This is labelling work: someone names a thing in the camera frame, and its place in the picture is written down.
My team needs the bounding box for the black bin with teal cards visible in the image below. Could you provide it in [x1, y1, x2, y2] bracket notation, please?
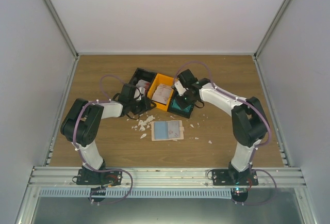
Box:
[167, 92, 194, 119]

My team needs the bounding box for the black bin with red cards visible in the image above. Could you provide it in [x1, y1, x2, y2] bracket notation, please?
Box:
[129, 68, 157, 96]

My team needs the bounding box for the white patterned credit card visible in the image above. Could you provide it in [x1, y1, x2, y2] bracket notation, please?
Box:
[167, 121, 180, 139]

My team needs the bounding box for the beige card holder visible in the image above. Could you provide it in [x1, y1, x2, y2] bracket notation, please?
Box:
[151, 120, 185, 141]

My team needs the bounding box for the yellow bin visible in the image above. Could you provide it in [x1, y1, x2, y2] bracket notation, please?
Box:
[147, 73, 174, 111]

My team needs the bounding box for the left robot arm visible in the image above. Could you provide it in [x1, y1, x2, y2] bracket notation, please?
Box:
[60, 84, 156, 185]

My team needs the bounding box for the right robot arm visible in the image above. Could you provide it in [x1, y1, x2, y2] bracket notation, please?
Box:
[174, 69, 271, 185]

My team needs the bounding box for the teal card stack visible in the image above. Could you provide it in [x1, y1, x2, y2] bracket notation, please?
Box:
[171, 99, 193, 115]

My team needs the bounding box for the white patterned card stack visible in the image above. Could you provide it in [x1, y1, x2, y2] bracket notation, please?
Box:
[152, 84, 172, 105]

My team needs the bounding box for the red white card stack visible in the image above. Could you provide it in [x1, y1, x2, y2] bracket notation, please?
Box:
[136, 79, 152, 95]

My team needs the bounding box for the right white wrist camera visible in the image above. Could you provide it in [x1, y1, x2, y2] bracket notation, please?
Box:
[174, 80, 187, 96]

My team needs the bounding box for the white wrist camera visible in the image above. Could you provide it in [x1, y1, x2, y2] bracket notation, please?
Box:
[134, 87, 145, 101]
[174, 80, 187, 96]

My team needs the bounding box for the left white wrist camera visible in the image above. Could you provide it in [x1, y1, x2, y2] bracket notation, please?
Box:
[134, 87, 145, 101]

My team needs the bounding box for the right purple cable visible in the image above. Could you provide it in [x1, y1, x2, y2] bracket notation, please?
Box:
[174, 61, 278, 205]

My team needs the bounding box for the purple cable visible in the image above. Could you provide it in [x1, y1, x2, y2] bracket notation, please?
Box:
[73, 74, 124, 173]
[174, 61, 278, 205]

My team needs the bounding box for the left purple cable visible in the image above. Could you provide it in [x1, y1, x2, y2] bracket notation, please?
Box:
[73, 74, 124, 173]

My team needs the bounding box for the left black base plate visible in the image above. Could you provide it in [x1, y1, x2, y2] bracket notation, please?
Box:
[72, 167, 122, 186]

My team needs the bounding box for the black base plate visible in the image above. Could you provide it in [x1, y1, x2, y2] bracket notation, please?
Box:
[72, 167, 122, 186]
[207, 169, 259, 186]

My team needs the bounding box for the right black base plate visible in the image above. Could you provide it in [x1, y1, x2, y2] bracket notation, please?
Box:
[207, 169, 259, 186]

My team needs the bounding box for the grey slotted cable duct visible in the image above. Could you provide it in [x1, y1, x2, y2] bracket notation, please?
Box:
[39, 187, 232, 199]

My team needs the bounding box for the aluminium front rail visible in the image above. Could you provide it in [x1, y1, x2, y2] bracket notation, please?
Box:
[28, 167, 306, 188]

